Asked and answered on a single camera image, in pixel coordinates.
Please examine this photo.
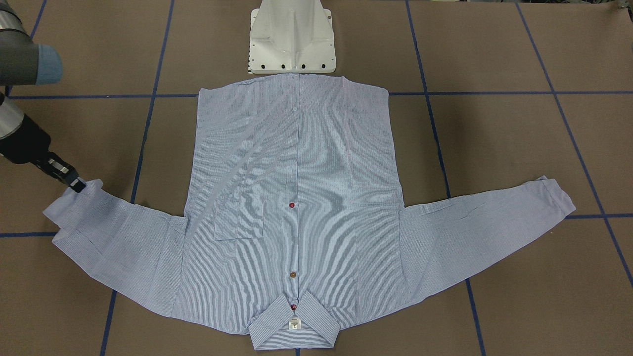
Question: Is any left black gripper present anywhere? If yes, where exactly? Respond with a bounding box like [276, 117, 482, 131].
[33, 151, 86, 192]

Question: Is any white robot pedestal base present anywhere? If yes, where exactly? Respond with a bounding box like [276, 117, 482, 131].
[247, 0, 337, 75]

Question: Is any light blue striped shirt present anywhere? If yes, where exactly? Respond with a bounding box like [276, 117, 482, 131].
[45, 74, 576, 350]

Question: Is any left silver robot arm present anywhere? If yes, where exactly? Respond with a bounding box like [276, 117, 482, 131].
[0, 0, 86, 192]

